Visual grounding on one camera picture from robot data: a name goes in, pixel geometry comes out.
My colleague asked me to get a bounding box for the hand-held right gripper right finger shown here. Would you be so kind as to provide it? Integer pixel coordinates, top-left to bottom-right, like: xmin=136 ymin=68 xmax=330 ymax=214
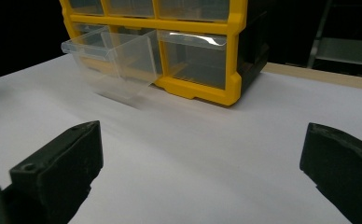
xmin=299 ymin=122 xmax=362 ymax=224

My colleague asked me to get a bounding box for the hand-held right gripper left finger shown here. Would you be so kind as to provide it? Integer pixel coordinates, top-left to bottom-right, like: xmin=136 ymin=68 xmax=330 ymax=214
xmin=8 ymin=120 xmax=104 ymax=224

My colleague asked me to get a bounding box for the clear plastic drawer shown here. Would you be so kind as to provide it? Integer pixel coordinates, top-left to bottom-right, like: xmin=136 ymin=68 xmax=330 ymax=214
xmin=158 ymin=0 xmax=231 ymax=23
xmin=61 ymin=29 xmax=163 ymax=101
xmin=67 ymin=0 xmax=105 ymax=17
xmin=157 ymin=30 xmax=229 ymax=91
xmin=107 ymin=0 xmax=156 ymax=19

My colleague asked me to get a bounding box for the metal stand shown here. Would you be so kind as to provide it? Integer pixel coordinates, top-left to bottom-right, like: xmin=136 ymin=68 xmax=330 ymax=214
xmin=306 ymin=0 xmax=362 ymax=70

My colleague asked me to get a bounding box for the yellow drawer cabinet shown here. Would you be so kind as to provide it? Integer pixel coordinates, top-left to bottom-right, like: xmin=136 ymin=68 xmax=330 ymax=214
xmin=58 ymin=0 xmax=271 ymax=107

